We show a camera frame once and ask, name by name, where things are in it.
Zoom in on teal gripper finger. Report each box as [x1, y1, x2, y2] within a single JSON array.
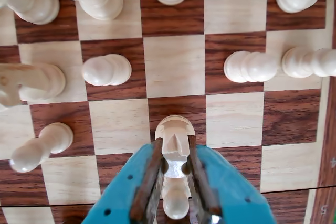
[[188, 135, 278, 224], [81, 138, 165, 224]]

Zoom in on white wooden pawn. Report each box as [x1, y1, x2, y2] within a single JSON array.
[[9, 122, 74, 174], [282, 47, 336, 78], [162, 176, 190, 220], [224, 50, 279, 83], [81, 53, 132, 86]]

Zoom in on wooden folding chessboard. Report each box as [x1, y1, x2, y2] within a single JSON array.
[[0, 0, 336, 224]]

